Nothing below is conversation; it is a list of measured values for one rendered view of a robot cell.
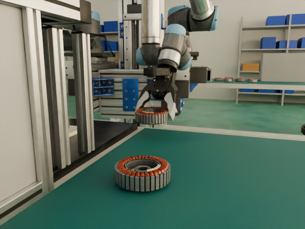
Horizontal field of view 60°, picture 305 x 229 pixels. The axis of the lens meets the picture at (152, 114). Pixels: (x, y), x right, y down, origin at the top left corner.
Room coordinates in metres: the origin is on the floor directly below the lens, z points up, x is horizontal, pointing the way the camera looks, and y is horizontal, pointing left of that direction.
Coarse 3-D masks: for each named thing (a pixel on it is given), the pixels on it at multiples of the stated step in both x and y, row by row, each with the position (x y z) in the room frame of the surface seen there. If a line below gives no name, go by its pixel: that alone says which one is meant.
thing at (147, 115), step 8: (136, 112) 0.82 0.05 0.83; (144, 112) 0.80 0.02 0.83; (152, 112) 0.80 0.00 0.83; (160, 112) 0.80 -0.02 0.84; (168, 112) 0.81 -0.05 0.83; (136, 120) 0.82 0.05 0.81; (144, 120) 0.79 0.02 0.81; (152, 120) 0.78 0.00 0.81; (160, 120) 0.79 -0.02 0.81; (168, 120) 0.81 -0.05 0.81
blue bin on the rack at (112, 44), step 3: (108, 42) 7.45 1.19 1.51; (111, 42) 7.43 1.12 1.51; (114, 42) 7.40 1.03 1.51; (117, 42) 7.44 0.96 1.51; (111, 45) 7.43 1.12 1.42; (114, 45) 7.40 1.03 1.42; (117, 45) 7.44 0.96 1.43; (111, 48) 7.43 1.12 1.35; (114, 48) 7.40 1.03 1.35; (117, 48) 7.43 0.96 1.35
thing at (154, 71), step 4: (144, 68) 0.83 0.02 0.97; (148, 68) 0.82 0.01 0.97; (152, 68) 0.81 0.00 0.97; (156, 68) 0.82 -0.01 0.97; (160, 68) 0.84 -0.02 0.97; (164, 68) 0.87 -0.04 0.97; (168, 68) 0.90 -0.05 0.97; (144, 72) 0.82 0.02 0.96; (148, 72) 0.82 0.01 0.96; (152, 72) 0.81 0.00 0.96; (156, 72) 0.82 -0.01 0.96; (160, 72) 0.84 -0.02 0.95; (164, 72) 0.87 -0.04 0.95; (168, 72) 0.90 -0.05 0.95; (148, 76) 0.83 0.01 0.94; (152, 76) 0.82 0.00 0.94
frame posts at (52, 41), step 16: (48, 32) 0.52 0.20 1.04; (80, 32) 0.61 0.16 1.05; (48, 48) 0.53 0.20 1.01; (80, 48) 0.61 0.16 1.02; (48, 64) 0.52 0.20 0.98; (80, 64) 0.61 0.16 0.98; (48, 80) 0.52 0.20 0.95; (64, 80) 0.54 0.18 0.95; (80, 80) 0.62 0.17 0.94; (48, 96) 0.52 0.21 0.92; (64, 96) 0.54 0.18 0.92; (80, 96) 0.62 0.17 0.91; (48, 112) 0.52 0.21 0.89; (64, 112) 0.53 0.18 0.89; (80, 112) 0.62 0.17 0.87; (64, 128) 0.53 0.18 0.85; (80, 128) 0.61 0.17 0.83; (64, 144) 0.53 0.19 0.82; (80, 144) 0.62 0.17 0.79; (64, 160) 0.52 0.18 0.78
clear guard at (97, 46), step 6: (42, 24) 0.58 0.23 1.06; (66, 30) 0.66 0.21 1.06; (72, 30) 0.67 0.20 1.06; (78, 30) 0.70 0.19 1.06; (66, 36) 0.81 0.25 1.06; (90, 36) 0.81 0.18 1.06; (96, 36) 0.81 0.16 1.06; (102, 36) 0.82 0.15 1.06; (90, 42) 0.86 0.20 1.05; (96, 42) 0.85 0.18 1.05; (102, 42) 0.85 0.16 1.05; (90, 48) 0.88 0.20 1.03; (96, 48) 0.87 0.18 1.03; (102, 48) 0.87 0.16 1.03; (108, 48) 0.86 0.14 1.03; (66, 54) 0.93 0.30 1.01; (72, 54) 0.92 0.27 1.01; (96, 54) 0.89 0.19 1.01; (102, 54) 0.89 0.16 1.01; (108, 54) 0.88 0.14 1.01
